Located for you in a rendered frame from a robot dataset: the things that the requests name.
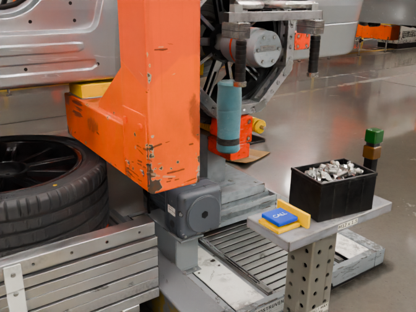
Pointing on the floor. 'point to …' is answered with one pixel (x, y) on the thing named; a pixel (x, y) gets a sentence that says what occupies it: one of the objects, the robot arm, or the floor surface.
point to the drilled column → (310, 277)
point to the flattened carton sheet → (252, 156)
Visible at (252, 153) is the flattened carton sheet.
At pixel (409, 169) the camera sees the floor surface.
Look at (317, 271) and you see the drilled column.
